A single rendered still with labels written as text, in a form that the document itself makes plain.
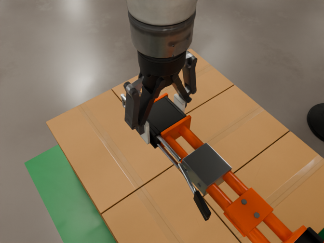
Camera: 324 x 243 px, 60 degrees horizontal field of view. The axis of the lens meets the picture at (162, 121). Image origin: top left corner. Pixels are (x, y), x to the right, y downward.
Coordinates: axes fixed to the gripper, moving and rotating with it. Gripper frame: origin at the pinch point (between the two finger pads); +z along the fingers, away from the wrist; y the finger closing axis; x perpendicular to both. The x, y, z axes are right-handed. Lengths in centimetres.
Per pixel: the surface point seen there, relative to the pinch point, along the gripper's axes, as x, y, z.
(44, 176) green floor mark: 84, -36, 127
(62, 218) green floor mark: 51, -38, 127
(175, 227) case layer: -5, 3, 72
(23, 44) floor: 226, 2, 127
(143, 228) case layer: 3, -8, 72
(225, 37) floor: 118, 165, 127
